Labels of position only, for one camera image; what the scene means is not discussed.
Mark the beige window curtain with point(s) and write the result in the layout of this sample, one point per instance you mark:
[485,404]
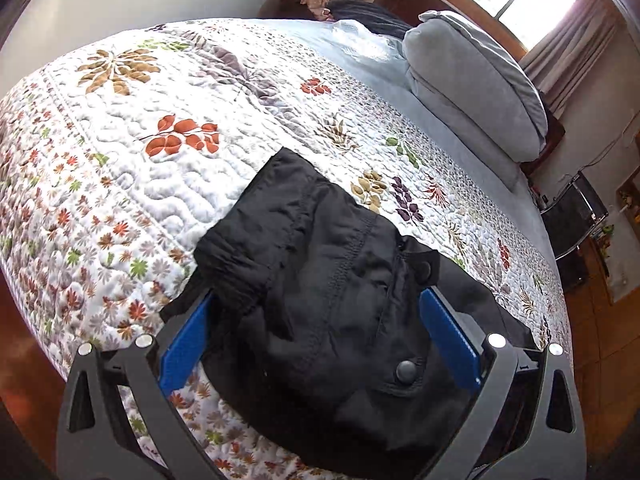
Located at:
[559,62]

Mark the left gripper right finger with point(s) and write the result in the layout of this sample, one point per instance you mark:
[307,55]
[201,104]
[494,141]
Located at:
[455,346]

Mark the light blue bed sheet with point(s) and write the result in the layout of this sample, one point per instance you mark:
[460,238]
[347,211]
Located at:
[377,61]

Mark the folded grey duvet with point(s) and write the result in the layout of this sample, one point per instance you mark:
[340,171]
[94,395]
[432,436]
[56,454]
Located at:
[475,90]

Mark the black padded pants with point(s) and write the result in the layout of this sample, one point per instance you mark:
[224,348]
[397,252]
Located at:
[314,333]

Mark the black mesh office chair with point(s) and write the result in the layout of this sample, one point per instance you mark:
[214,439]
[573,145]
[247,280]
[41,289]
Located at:
[573,216]

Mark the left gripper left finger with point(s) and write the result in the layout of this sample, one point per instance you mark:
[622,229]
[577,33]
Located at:
[181,344]

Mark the floral quilted bedspread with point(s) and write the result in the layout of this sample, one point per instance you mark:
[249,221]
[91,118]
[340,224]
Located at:
[118,157]

